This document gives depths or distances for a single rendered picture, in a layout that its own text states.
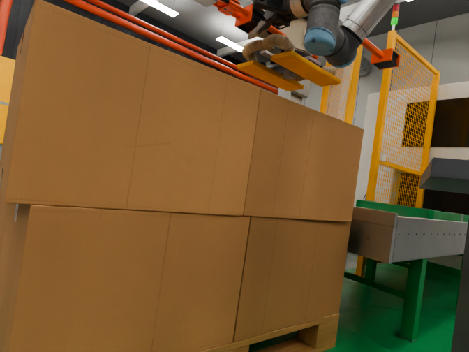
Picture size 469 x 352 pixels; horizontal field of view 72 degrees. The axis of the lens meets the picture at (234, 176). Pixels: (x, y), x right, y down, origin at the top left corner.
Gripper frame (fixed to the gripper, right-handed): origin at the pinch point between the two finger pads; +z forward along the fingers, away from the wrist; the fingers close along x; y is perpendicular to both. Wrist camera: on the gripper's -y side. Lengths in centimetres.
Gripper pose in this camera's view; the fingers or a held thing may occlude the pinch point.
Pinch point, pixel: (249, 18)
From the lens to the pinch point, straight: 130.9
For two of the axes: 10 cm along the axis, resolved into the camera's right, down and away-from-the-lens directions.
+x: 1.4, -9.9, 0.1
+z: -6.6, -0.9, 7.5
